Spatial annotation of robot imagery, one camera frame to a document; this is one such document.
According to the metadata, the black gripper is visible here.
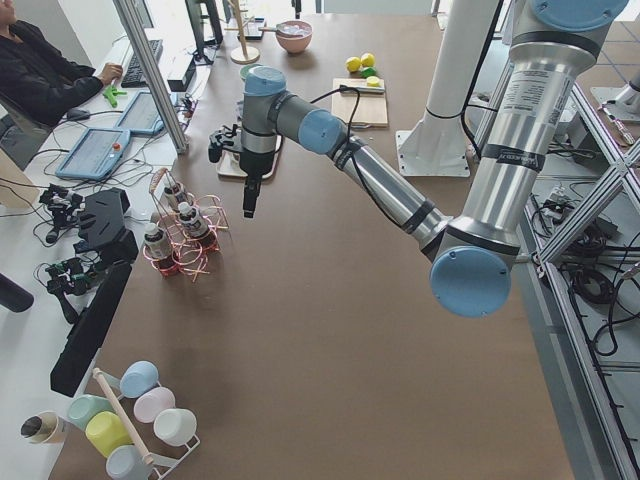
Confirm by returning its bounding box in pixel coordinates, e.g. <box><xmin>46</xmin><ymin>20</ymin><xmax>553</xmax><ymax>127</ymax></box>
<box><xmin>239</xmin><ymin>148</ymin><xmax>275</xmax><ymax>218</ymax></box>

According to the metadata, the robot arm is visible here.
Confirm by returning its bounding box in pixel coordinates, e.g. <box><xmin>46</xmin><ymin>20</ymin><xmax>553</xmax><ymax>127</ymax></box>
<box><xmin>239</xmin><ymin>1</ymin><xmax>625</xmax><ymax>317</ymax></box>

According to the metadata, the cream rabbit tray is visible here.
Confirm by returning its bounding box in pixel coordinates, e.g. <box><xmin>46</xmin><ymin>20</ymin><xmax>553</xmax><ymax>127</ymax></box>
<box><xmin>216</xmin><ymin>151</ymin><xmax>280</xmax><ymax>180</ymax></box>

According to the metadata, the tea bottle lower left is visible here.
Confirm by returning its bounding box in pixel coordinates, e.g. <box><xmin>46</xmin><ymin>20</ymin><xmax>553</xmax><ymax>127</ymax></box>
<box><xmin>178</xmin><ymin>201</ymin><xmax>214</xmax><ymax>250</ymax></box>

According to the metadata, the tea bottle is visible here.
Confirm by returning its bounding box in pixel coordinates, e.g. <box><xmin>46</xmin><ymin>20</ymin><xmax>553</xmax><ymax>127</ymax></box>
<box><xmin>163</xmin><ymin>182</ymin><xmax>189</xmax><ymax>214</ymax></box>
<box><xmin>144</xmin><ymin>222</ymin><xmax>176</xmax><ymax>275</ymax></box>
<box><xmin>178</xmin><ymin>201</ymin><xmax>214</xmax><ymax>250</ymax></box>

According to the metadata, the tea bottle top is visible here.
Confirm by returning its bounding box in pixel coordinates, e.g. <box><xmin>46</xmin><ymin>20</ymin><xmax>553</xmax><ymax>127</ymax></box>
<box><xmin>163</xmin><ymin>182</ymin><xmax>189</xmax><ymax>214</ymax></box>

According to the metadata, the grey folded cloth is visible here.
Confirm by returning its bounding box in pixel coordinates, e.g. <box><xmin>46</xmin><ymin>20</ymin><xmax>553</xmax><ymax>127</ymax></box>
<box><xmin>236</xmin><ymin>100</ymin><xmax>244</xmax><ymax>121</ymax></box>

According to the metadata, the tea bottle lower right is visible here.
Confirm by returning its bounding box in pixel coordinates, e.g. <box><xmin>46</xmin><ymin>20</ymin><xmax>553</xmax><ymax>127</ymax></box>
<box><xmin>144</xmin><ymin>222</ymin><xmax>176</xmax><ymax>275</ymax></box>

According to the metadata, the mint green bowl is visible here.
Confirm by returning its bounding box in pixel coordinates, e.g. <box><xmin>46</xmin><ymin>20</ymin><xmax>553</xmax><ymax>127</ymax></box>
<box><xmin>239</xmin><ymin>63</ymin><xmax>260</xmax><ymax>81</ymax></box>

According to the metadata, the wooden cup tree stand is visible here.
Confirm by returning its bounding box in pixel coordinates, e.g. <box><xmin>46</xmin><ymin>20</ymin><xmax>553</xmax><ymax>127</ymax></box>
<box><xmin>226</xmin><ymin>0</ymin><xmax>260</xmax><ymax>65</ymax></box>

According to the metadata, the blue teach pendant far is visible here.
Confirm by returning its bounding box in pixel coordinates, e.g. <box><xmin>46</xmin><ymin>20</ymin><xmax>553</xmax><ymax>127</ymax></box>
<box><xmin>115</xmin><ymin>91</ymin><xmax>164</xmax><ymax>137</ymax></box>

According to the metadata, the blue teach pendant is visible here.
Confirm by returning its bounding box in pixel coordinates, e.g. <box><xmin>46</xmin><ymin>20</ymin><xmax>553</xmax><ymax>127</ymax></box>
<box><xmin>115</xmin><ymin>91</ymin><xmax>164</xmax><ymax>137</ymax></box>
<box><xmin>55</xmin><ymin>128</ymin><xmax>131</xmax><ymax>180</ymax></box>

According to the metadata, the wooden cutting board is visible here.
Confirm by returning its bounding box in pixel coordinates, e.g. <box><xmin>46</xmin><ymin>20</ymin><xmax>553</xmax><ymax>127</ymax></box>
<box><xmin>331</xmin><ymin>78</ymin><xmax>389</xmax><ymax>127</ymax></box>

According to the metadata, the pink bowl with ice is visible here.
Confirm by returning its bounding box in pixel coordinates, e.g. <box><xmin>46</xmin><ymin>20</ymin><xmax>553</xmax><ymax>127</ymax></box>
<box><xmin>275</xmin><ymin>20</ymin><xmax>313</xmax><ymax>54</ymax></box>

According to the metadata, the yellow lemon upper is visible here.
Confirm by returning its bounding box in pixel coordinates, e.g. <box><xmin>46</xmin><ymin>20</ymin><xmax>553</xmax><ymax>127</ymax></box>
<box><xmin>345</xmin><ymin>56</ymin><xmax>362</xmax><ymax>73</ymax></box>

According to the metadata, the yellow lemon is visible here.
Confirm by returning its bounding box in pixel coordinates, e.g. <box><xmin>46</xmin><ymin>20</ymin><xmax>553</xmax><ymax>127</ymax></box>
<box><xmin>345</xmin><ymin>56</ymin><xmax>362</xmax><ymax>73</ymax></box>
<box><xmin>360</xmin><ymin>52</ymin><xmax>376</xmax><ymax>68</ymax></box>

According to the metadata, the half cut lemon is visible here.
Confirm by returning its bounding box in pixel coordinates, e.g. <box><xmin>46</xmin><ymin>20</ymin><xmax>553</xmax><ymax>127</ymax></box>
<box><xmin>366</xmin><ymin>76</ymin><xmax>380</xmax><ymax>88</ymax></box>

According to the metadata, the blue teach pendant near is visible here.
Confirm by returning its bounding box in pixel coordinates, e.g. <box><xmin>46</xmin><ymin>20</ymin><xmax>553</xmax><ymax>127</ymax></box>
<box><xmin>55</xmin><ymin>128</ymin><xmax>131</xmax><ymax>180</ymax></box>

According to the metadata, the black keyboard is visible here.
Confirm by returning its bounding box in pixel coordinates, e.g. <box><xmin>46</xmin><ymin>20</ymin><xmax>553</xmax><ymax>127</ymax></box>
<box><xmin>120</xmin><ymin>39</ymin><xmax>165</xmax><ymax>90</ymax></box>

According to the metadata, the yellow lemon lower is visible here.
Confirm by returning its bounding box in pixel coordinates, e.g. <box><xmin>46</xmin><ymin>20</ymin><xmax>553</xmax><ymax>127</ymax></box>
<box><xmin>360</xmin><ymin>52</ymin><xmax>376</xmax><ymax>68</ymax></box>

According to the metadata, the light blue cup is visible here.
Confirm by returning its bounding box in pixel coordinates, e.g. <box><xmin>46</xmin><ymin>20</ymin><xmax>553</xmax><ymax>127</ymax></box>
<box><xmin>120</xmin><ymin>360</ymin><xmax>159</xmax><ymax>399</ymax></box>

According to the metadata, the seated person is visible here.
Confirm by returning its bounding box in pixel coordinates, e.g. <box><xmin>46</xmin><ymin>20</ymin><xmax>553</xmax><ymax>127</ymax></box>
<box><xmin>1</xmin><ymin>1</ymin><xmax>124</xmax><ymax>127</ymax></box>

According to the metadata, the pink cup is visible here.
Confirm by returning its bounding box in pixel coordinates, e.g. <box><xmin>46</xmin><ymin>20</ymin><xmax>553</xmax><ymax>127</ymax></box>
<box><xmin>133</xmin><ymin>386</ymin><xmax>176</xmax><ymax>423</ymax></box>

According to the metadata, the white cup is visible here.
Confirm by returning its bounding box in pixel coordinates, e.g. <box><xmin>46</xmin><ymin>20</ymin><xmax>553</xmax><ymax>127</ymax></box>
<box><xmin>153</xmin><ymin>408</ymin><xmax>197</xmax><ymax>446</ymax></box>

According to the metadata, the mint green cup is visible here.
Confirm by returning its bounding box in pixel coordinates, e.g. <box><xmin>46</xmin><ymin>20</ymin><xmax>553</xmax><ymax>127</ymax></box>
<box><xmin>66</xmin><ymin>394</ymin><xmax>114</xmax><ymax>431</ymax></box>

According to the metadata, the yellow cup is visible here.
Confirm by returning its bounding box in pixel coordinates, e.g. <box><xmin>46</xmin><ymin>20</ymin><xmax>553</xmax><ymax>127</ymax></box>
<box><xmin>85</xmin><ymin>411</ymin><xmax>133</xmax><ymax>458</ymax></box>

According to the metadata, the pale blue cup front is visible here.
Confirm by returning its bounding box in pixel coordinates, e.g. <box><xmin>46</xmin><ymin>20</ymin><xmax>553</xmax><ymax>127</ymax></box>
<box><xmin>106</xmin><ymin>445</ymin><xmax>152</xmax><ymax>480</ymax></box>

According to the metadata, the paper cup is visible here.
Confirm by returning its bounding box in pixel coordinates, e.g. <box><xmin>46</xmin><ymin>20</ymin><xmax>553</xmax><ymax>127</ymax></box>
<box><xmin>20</xmin><ymin>411</ymin><xmax>69</xmax><ymax>444</ymax></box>

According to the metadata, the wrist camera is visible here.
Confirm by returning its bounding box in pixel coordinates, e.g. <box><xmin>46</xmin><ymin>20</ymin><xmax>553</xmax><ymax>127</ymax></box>
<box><xmin>208</xmin><ymin>124</ymin><xmax>243</xmax><ymax>164</ymax></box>

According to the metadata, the copper wire bottle rack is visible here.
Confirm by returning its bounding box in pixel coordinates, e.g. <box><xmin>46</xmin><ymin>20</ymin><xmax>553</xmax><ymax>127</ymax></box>
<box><xmin>142</xmin><ymin>167</ymin><xmax>230</xmax><ymax>281</ymax></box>

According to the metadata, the black handled knife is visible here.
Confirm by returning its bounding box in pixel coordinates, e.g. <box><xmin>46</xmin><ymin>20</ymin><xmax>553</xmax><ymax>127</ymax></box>
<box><xmin>338</xmin><ymin>84</ymin><xmax>386</xmax><ymax>95</ymax></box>

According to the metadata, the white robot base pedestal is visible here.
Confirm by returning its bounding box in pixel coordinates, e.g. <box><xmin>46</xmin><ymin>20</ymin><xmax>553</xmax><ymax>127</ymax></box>
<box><xmin>396</xmin><ymin>0</ymin><xmax>502</xmax><ymax>177</ymax></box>

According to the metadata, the wooden rack handle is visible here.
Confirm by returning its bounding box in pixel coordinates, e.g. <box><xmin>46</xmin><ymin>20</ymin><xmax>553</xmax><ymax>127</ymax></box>
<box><xmin>92</xmin><ymin>367</ymin><xmax>154</xmax><ymax>465</ymax></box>

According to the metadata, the white wire cup rack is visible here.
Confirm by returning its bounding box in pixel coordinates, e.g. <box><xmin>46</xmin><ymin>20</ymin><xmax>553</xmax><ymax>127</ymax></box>
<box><xmin>104</xmin><ymin>372</ymin><xmax>201</xmax><ymax>479</ymax></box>

